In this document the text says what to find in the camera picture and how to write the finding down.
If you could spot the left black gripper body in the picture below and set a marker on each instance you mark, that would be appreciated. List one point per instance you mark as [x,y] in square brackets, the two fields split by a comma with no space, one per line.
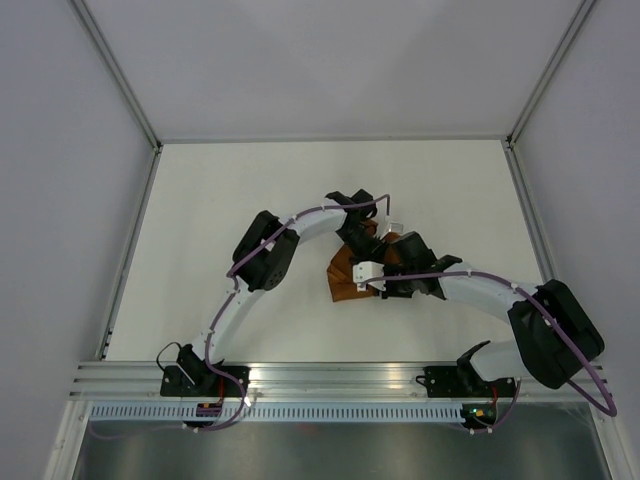
[362,248]

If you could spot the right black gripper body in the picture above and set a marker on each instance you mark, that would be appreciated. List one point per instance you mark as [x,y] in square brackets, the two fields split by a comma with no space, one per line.
[399,289]

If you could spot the orange-brown cloth napkin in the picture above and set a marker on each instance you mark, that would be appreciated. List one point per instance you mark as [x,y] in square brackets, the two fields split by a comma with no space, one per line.
[339,273]

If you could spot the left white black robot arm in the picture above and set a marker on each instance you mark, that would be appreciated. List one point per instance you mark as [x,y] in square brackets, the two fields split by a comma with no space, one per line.
[259,264]

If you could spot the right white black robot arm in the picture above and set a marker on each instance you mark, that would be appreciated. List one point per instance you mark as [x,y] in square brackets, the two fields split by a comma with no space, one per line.
[553,337]

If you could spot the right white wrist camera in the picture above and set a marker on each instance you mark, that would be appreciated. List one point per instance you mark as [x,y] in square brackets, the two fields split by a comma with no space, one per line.
[366,274]

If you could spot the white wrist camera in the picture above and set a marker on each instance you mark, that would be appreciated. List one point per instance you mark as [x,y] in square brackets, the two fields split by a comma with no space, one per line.
[392,227]
[366,274]

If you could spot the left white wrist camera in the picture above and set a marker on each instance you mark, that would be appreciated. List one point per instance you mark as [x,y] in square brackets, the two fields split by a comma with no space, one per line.
[392,227]

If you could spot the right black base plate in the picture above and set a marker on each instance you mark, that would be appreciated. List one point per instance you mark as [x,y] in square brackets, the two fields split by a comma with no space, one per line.
[450,381]

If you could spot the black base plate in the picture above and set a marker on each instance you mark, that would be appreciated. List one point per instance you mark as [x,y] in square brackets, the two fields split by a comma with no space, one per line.
[176,382]
[450,381]

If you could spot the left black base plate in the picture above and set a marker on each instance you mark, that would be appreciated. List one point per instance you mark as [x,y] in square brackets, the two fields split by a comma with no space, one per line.
[176,382]

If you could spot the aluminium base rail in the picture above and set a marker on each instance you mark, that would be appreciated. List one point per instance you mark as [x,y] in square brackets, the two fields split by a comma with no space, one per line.
[269,381]

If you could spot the right aluminium frame post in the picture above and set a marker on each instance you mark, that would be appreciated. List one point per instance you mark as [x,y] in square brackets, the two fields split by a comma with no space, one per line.
[567,40]

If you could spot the aluminium frame post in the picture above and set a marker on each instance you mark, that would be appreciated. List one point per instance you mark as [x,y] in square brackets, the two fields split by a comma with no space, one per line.
[567,40]
[100,43]

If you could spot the white slotted cable duct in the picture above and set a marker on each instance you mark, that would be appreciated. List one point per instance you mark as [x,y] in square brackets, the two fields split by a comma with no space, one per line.
[427,412]

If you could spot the left aluminium frame post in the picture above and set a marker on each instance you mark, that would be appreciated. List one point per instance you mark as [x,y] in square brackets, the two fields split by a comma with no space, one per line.
[100,43]

